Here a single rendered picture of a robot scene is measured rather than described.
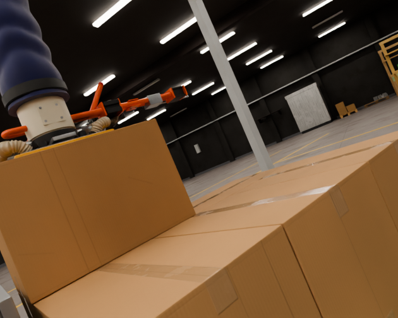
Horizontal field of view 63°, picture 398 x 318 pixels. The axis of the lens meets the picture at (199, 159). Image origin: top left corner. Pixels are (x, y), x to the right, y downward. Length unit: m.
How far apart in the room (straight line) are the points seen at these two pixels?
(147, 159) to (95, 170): 0.19
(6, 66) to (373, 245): 1.26
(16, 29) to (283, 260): 1.15
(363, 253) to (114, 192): 0.75
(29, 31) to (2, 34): 0.09
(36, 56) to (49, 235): 0.64
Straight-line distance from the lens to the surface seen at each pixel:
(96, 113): 1.38
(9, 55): 1.34
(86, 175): 1.11
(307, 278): 0.73
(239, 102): 4.22
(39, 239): 1.06
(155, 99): 1.51
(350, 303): 0.84
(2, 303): 0.92
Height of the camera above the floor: 0.72
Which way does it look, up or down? 1 degrees up
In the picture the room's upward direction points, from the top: 23 degrees counter-clockwise
